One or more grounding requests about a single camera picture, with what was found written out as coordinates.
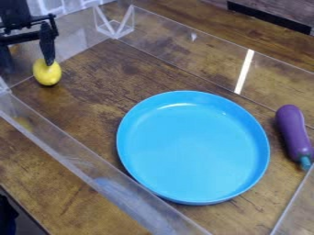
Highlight blue round tray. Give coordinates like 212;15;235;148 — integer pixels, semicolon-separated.
116;91;270;205

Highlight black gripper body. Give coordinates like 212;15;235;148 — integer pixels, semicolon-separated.
0;0;59;45

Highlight clear acrylic enclosure wall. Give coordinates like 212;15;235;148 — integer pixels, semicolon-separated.
0;0;314;235

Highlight purple toy eggplant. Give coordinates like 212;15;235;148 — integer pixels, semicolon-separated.
275;105;314;171

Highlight yellow lemon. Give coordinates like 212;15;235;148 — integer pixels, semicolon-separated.
32;59;62;86

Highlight clear acrylic corner bracket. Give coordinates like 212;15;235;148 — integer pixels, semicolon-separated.
92;2;135;39

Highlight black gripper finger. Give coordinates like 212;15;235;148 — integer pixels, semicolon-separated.
0;45;12;73
39;22;55;66

